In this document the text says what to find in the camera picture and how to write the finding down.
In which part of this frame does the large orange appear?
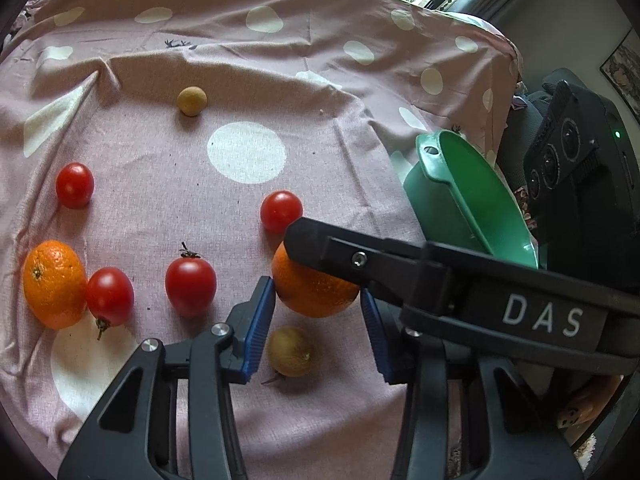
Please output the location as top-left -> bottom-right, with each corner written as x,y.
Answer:
271,242 -> 362,318

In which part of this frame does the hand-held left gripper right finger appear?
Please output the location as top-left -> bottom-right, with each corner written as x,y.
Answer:
360,287 -> 586,480

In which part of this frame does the red cherry tomato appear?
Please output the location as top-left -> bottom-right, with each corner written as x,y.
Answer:
260,190 -> 304,234
55,162 -> 95,209
85,267 -> 135,341
165,241 -> 218,317

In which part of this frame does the pink polka dot blanket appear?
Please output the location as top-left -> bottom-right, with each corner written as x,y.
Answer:
0,0 -> 523,480

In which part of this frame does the orange spotted object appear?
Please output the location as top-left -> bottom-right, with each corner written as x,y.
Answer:
557,375 -> 623,431

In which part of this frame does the framed wall picture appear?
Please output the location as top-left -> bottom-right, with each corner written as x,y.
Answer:
600,30 -> 640,111

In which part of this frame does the green plastic basin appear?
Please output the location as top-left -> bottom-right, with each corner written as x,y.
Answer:
403,130 -> 540,270

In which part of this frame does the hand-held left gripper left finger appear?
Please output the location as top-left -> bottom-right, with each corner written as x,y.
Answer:
57,276 -> 277,480

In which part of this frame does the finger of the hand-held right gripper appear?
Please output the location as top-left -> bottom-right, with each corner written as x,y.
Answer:
284,216 -> 447,312

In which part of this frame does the crumpled pink cloth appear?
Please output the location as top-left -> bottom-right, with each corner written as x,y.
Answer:
12,0 -> 53,26

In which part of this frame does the pale cloth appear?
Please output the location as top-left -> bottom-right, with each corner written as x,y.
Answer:
450,10 -> 503,33

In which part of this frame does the small orange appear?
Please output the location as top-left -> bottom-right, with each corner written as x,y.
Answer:
23,240 -> 88,331

